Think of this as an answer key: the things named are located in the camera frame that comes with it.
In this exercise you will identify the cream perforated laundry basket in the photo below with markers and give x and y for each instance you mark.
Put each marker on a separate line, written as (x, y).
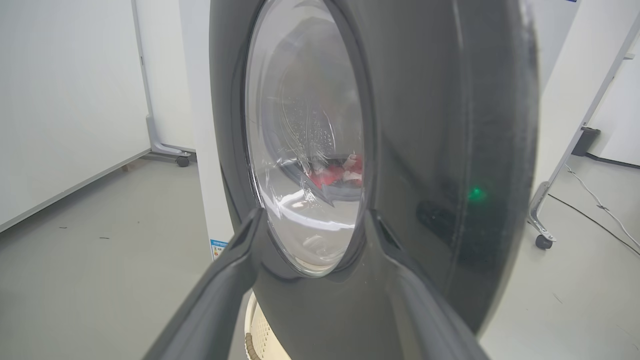
(262, 335)

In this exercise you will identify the blue white energy label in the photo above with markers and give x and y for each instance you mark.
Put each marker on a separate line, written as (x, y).
(218, 249)

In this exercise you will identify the red basketball jersey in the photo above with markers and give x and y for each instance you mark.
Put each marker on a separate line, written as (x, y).
(330, 175)

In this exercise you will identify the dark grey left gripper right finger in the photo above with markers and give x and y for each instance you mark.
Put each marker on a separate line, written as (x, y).
(420, 320)

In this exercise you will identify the black round glass washer door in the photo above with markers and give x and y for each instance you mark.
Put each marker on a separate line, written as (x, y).
(425, 125)

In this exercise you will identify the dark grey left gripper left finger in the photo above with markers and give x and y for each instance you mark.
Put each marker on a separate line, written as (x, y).
(215, 300)

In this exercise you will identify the white front-load washing machine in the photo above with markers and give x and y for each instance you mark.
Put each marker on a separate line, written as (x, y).
(210, 150)

